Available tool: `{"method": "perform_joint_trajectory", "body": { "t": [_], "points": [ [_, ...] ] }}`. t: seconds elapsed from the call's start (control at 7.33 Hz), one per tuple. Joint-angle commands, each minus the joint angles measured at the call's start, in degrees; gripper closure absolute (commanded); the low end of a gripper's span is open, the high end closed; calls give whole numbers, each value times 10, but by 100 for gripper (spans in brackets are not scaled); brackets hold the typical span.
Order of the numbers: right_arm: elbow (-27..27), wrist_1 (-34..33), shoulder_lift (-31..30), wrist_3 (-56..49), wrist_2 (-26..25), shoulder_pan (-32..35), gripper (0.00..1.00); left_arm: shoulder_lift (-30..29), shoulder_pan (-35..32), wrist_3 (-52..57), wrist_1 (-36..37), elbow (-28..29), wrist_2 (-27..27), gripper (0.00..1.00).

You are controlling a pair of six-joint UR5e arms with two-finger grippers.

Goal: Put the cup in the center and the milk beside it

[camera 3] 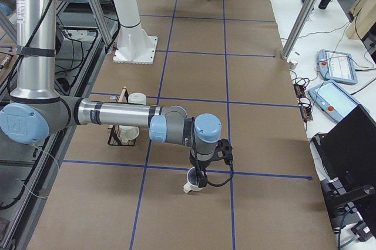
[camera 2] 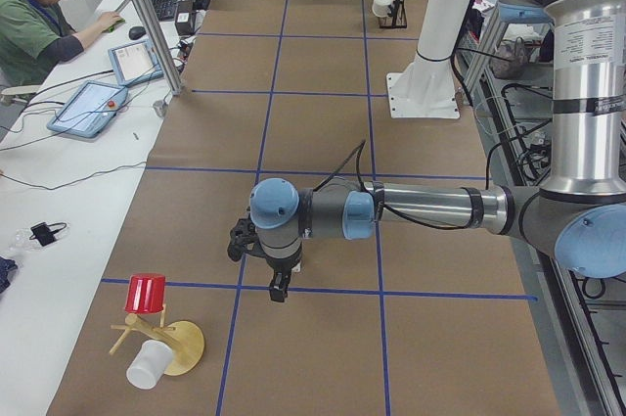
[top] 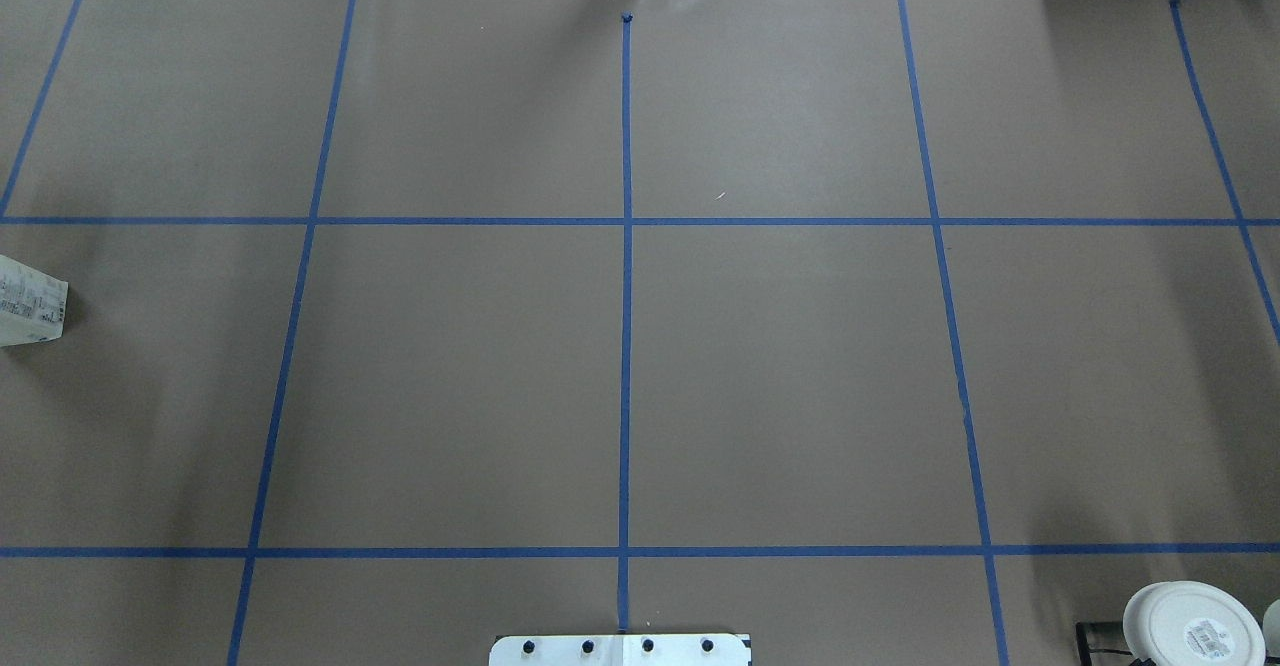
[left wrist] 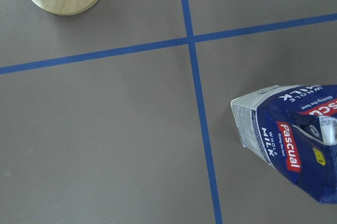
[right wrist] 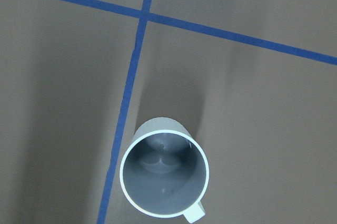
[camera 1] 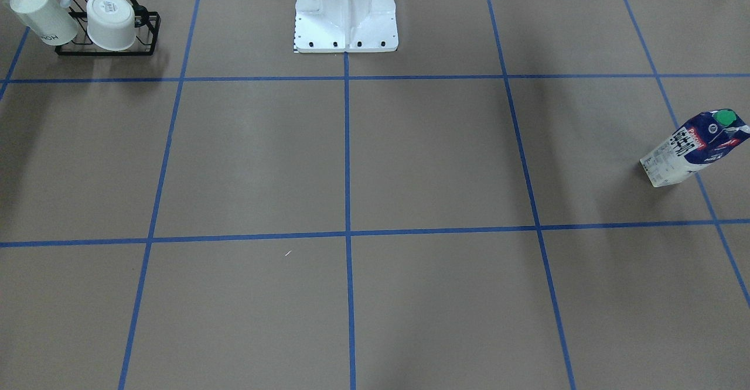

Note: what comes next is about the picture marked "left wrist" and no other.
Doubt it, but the blue white milk carton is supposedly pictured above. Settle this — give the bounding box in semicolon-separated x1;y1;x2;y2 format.
230;85;336;204

